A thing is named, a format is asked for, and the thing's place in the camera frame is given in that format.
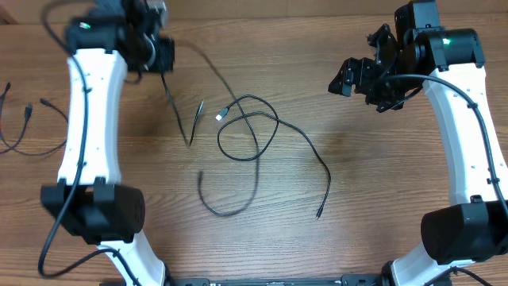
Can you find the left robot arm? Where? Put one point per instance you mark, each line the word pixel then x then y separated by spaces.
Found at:
pixel 89 200

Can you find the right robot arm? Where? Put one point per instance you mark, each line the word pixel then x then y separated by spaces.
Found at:
pixel 417 54

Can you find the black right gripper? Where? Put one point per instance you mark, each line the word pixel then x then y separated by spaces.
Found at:
pixel 363 73

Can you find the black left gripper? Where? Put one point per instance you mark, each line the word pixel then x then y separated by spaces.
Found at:
pixel 164 60

